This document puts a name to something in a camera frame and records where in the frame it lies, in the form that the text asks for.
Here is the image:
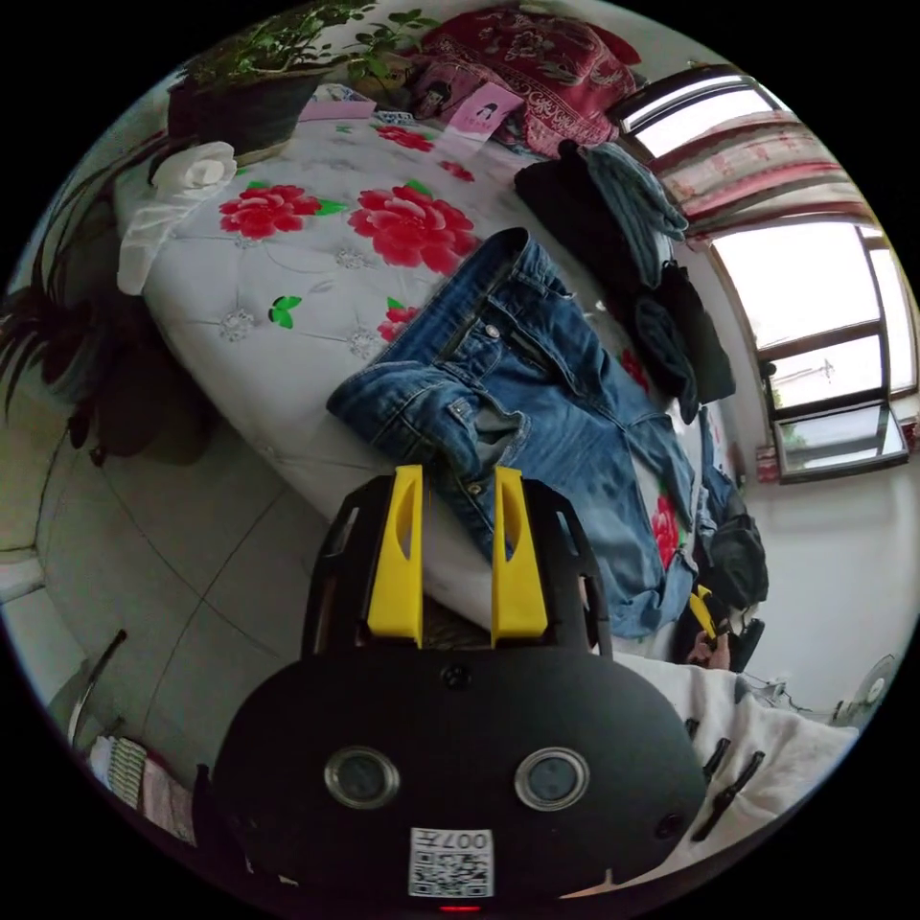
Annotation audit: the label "pile of clothes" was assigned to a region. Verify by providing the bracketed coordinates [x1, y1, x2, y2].
[513, 139, 739, 426]

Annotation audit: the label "white cloth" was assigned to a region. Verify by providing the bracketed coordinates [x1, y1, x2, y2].
[117, 140, 240, 297]

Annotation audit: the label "person's body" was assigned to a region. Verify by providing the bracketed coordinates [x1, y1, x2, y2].
[609, 650, 863, 875]

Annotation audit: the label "blue jeans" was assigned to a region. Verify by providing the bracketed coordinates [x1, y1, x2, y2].
[326, 227, 736, 641]

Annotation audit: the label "window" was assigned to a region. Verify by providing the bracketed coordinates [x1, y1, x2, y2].
[616, 62, 920, 484]

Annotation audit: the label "bed with floral quilt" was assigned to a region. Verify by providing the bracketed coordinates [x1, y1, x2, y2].
[113, 107, 746, 637]

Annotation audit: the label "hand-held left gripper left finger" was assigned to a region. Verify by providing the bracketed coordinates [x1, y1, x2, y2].
[367, 464, 426, 646]

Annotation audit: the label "green potted plant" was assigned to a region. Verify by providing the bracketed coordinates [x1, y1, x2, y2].
[167, 0, 441, 158]

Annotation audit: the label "person's right hand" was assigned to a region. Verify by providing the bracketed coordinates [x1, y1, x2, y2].
[686, 634, 734, 671]

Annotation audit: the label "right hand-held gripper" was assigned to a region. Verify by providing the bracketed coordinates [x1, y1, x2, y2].
[688, 585, 765, 673]

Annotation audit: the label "striped pink curtain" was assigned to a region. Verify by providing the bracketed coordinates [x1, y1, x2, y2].
[649, 114, 866, 240]

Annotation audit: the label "black jacket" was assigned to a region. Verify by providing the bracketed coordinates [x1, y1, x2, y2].
[702, 492, 771, 613]

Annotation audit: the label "white standing fan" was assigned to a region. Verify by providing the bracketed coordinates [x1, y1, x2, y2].
[830, 652, 901, 728]

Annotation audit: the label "red patterned rolled blanket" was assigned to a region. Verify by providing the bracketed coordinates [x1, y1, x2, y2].
[419, 7, 646, 161]

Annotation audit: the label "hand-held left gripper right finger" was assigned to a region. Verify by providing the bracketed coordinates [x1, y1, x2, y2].
[491, 465, 552, 645]

